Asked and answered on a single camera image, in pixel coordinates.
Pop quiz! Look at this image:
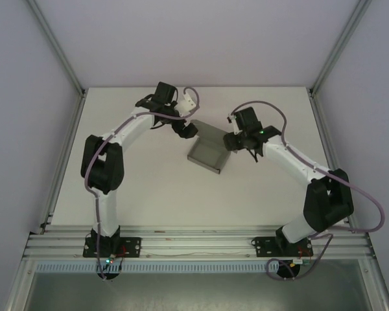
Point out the grey paper box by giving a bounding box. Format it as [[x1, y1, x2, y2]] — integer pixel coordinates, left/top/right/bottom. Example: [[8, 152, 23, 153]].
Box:
[[185, 119, 233, 176]]

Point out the sheet metal panel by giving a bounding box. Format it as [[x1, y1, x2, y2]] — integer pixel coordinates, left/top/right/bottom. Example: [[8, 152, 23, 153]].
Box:
[[21, 271, 382, 311]]

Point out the aluminium table side rail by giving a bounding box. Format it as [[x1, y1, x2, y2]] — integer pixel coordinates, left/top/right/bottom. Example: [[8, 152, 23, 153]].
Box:
[[307, 91, 358, 233], [38, 93, 87, 235]]

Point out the aluminium mounting rail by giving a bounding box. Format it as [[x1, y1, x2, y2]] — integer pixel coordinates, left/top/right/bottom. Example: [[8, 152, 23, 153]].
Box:
[[21, 225, 376, 260]]

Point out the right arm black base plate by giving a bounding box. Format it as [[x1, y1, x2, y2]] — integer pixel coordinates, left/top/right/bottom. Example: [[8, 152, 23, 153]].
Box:
[[252, 236, 313, 259]]

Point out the aluminium frame post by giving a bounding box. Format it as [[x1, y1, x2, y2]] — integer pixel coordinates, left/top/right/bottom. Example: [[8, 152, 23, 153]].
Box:
[[28, 0, 87, 97], [309, 0, 374, 97]]

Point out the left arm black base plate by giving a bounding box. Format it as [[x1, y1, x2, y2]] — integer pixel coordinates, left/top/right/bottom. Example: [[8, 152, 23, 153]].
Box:
[[82, 235, 142, 259]]

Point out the slotted grey cable duct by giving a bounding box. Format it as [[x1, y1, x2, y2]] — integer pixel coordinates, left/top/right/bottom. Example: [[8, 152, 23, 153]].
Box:
[[34, 261, 300, 273]]

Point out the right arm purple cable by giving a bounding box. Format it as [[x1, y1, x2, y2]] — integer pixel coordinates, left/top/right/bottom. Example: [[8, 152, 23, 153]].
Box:
[[230, 100, 387, 280]]

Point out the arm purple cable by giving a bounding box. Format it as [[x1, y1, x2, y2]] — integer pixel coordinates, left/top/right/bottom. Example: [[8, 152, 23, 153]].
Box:
[[84, 86, 202, 281], [230, 100, 387, 280]]

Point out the black round cable grommet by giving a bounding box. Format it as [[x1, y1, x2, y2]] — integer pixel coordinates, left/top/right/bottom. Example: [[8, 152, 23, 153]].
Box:
[[97, 270, 121, 281], [276, 260, 301, 281]]

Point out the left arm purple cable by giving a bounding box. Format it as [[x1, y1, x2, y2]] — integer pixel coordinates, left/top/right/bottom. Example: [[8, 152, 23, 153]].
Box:
[[84, 86, 202, 281]]

